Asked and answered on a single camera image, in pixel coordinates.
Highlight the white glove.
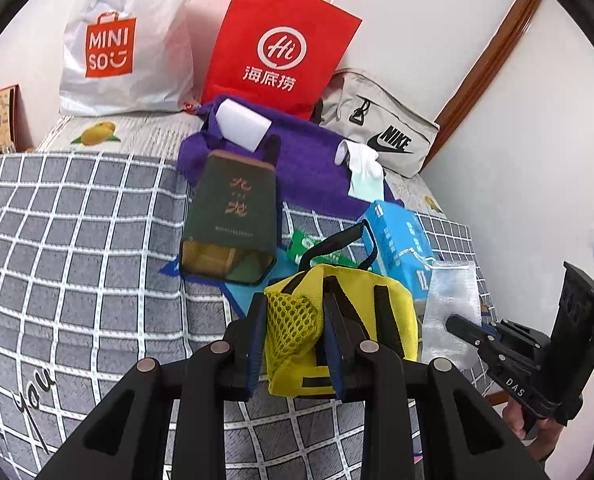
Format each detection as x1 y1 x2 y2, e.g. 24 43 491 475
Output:
335 140 387 201

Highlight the white plastic shopping bag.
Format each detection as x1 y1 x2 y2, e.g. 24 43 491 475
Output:
58 0 205 117

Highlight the wooden door frame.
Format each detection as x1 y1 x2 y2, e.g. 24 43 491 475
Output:
422 0 548 176

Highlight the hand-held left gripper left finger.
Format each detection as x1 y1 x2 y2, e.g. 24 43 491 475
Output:
37 292 269 480

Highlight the purple towel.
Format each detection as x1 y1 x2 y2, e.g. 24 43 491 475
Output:
177 94 405 221

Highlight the red paper bag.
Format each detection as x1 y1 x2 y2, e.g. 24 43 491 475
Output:
200 0 363 121

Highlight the green packet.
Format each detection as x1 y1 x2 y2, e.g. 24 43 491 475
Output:
287 229 358 268

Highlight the blue tissue pack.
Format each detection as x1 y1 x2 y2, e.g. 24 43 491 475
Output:
357 200 435 306

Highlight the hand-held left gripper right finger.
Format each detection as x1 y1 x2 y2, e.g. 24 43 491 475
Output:
323 290 548 480

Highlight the grey waist bag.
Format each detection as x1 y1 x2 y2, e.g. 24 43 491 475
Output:
319 68 440 178

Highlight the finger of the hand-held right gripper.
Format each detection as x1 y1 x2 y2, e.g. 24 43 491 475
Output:
445 314 499 357

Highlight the newspaper print bedsheet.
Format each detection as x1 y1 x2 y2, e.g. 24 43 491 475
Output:
34 110 450 218

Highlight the dark green box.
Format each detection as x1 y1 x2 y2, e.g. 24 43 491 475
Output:
179 150 280 287

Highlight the yellow mesh bag black strap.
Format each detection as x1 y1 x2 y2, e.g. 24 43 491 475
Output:
263 219 420 400

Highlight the grey checked blanket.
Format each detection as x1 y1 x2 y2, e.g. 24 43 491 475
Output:
0 152 498 480

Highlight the face mask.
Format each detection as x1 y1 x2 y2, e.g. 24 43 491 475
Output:
419 259 483 363

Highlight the person's right hand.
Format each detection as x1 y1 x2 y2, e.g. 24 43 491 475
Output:
502 402 546 461

